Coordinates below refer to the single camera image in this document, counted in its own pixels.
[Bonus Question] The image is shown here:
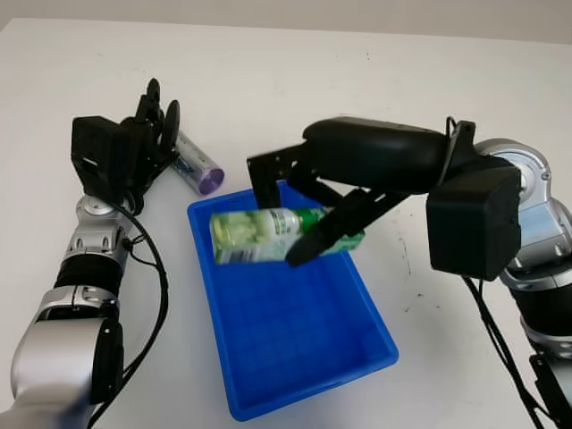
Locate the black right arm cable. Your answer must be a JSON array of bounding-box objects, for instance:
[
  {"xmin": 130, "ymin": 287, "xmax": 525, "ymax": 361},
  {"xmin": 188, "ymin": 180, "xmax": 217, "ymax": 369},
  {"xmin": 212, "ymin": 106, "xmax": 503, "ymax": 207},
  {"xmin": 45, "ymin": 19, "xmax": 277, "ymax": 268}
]
[{"xmin": 462, "ymin": 274, "xmax": 553, "ymax": 429}]

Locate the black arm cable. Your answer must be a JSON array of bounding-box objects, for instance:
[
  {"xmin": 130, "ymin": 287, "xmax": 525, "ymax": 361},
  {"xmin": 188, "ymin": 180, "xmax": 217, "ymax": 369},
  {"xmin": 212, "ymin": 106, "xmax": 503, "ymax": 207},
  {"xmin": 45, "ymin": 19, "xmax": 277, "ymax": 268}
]
[
  {"xmin": 462, "ymin": 274, "xmax": 553, "ymax": 429},
  {"xmin": 87, "ymin": 200, "xmax": 171, "ymax": 429}
]

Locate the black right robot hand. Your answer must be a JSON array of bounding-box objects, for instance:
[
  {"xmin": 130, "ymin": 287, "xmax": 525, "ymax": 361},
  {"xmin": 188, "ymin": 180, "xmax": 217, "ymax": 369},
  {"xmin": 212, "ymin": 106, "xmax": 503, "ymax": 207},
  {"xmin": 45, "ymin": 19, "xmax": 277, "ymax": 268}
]
[{"xmin": 246, "ymin": 116, "xmax": 452, "ymax": 269}]

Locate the green toothpaste box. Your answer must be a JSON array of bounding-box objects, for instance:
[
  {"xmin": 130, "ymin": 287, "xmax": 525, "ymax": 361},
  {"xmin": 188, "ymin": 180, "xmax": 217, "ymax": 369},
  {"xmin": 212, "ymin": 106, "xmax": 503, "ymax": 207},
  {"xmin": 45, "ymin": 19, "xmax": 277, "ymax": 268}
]
[{"xmin": 208, "ymin": 206, "xmax": 366, "ymax": 267}]

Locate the purple garbage bag roll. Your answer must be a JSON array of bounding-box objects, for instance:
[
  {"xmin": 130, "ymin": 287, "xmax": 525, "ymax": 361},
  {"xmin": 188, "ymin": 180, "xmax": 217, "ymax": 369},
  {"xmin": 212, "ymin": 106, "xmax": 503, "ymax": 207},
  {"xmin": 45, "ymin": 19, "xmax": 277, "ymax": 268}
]
[{"xmin": 172, "ymin": 130, "xmax": 225, "ymax": 198}]

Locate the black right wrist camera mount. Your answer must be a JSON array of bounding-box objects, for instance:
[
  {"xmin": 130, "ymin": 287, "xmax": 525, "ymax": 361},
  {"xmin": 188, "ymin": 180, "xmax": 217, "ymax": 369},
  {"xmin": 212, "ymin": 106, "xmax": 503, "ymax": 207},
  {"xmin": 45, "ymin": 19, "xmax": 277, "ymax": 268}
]
[{"xmin": 425, "ymin": 119, "xmax": 523, "ymax": 282}]

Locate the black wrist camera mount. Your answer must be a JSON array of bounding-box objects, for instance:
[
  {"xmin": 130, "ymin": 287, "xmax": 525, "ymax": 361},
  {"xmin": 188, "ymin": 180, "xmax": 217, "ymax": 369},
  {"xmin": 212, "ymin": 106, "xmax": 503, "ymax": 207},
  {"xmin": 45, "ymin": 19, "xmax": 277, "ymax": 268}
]
[
  {"xmin": 425, "ymin": 119, "xmax": 523, "ymax": 282},
  {"xmin": 71, "ymin": 115, "xmax": 136, "ymax": 198}
]

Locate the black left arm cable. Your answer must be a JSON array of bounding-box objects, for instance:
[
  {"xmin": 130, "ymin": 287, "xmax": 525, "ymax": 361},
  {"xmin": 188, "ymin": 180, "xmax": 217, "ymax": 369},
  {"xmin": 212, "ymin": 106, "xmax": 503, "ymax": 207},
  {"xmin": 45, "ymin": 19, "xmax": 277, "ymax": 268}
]
[{"xmin": 87, "ymin": 200, "xmax": 171, "ymax": 429}]

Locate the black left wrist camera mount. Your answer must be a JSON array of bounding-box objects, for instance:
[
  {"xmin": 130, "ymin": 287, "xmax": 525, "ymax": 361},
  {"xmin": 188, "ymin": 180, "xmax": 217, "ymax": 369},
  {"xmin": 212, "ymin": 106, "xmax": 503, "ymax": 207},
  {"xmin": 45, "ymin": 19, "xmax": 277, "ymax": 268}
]
[{"xmin": 71, "ymin": 115, "xmax": 136, "ymax": 198}]

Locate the blue plastic tray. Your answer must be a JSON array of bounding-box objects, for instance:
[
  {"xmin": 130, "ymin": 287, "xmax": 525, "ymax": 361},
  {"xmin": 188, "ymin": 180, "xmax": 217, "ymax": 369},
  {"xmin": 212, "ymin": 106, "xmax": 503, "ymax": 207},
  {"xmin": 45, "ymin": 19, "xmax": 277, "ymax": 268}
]
[{"xmin": 186, "ymin": 181, "xmax": 400, "ymax": 422}]

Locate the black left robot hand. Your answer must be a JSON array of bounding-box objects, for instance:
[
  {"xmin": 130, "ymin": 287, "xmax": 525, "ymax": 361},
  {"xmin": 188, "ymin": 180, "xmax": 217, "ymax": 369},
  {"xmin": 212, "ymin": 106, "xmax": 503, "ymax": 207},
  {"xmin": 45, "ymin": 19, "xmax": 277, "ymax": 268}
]
[{"xmin": 119, "ymin": 78, "xmax": 182, "ymax": 203}]

